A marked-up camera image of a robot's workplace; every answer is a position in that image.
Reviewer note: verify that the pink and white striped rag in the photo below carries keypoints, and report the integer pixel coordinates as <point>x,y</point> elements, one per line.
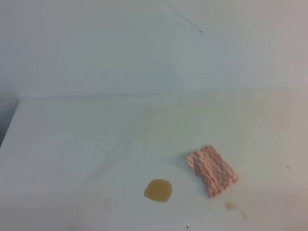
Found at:
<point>216,174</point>

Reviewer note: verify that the brown coffee puddle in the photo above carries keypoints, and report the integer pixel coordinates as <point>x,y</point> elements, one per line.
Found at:
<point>159,190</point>

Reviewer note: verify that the small faint coffee stain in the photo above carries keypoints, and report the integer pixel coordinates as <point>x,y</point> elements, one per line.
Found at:
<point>230,206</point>

